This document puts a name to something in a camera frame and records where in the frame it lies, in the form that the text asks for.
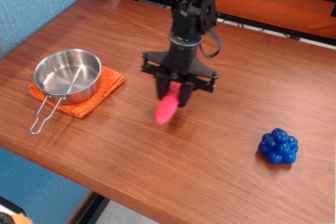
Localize orange folded cloth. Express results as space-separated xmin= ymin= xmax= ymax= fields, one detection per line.
xmin=28 ymin=65 xmax=125 ymax=119

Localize black and orange corner object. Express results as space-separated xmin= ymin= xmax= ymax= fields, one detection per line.
xmin=1 ymin=197 xmax=33 ymax=224

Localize steel pan with wire handle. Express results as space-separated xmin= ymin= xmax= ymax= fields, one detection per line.
xmin=29 ymin=49 xmax=102 ymax=135

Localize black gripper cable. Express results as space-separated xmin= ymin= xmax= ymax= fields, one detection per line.
xmin=199 ymin=29 xmax=223 ymax=59

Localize blue toy grape cluster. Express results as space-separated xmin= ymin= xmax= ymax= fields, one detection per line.
xmin=258 ymin=128 xmax=299 ymax=165

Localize pink handled metal fork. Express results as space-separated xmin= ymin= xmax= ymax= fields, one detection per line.
xmin=155 ymin=82 xmax=182 ymax=125

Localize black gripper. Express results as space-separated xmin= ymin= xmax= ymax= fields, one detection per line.
xmin=142 ymin=38 xmax=219 ymax=108

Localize black table leg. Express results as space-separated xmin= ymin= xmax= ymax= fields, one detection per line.
xmin=64 ymin=190 xmax=110 ymax=224

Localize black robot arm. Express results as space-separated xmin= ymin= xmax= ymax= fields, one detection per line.
xmin=142 ymin=0 xmax=223 ymax=108

